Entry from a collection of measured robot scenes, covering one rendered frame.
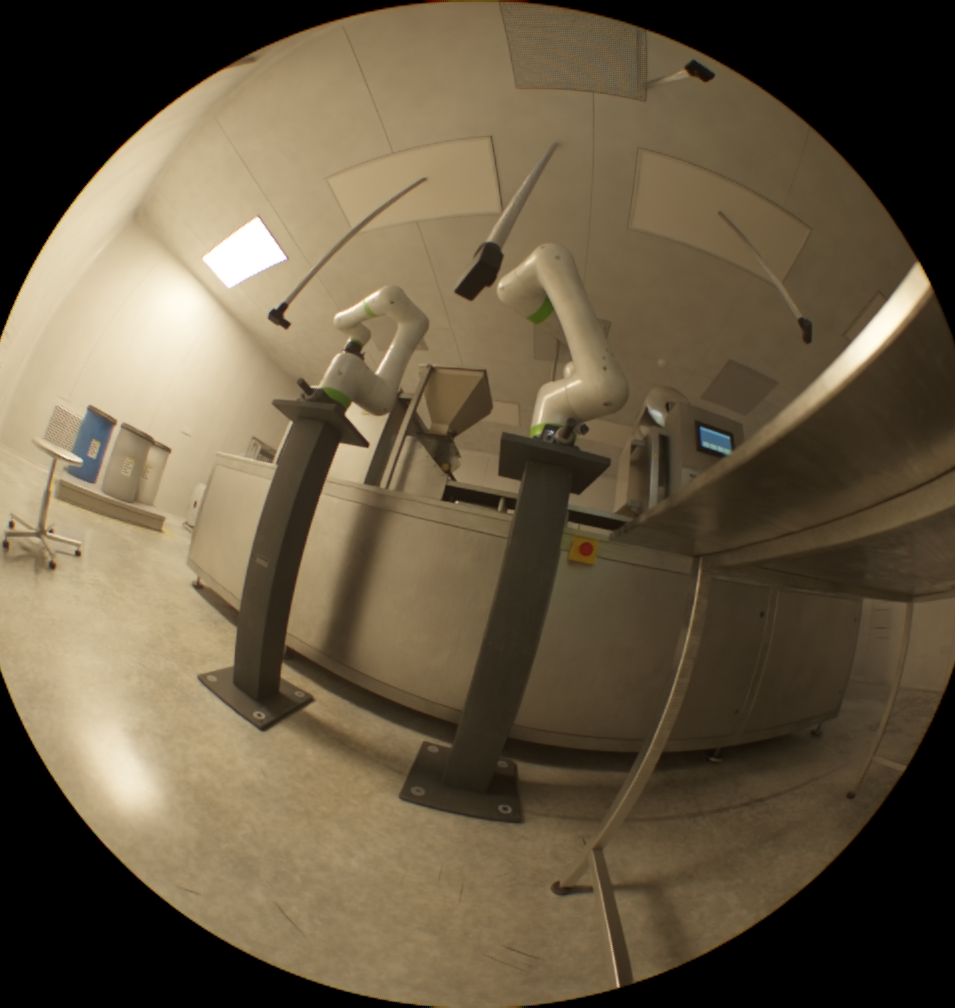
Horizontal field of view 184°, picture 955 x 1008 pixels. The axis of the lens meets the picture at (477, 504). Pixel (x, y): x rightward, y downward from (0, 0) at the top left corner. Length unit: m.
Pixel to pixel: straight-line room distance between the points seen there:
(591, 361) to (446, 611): 0.80
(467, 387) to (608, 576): 1.03
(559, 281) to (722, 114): 1.74
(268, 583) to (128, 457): 2.46
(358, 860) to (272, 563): 0.75
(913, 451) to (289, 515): 1.00
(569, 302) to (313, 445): 0.79
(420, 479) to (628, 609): 0.96
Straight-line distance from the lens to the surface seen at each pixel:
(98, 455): 3.47
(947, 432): 0.21
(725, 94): 2.26
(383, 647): 1.03
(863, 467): 0.21
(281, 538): 0.88
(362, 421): 1.51
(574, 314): 0.80
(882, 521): 0.27
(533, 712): 0.99
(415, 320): 1.30
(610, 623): 0.95
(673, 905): 0.84
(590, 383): 0.74
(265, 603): 0.92
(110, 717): 0.94
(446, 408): 1.46
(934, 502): 0.26
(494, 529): 0.92
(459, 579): 0.92
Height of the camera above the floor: 0.61
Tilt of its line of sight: 12 degrees up
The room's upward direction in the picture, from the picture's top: 14 degrees clockwise
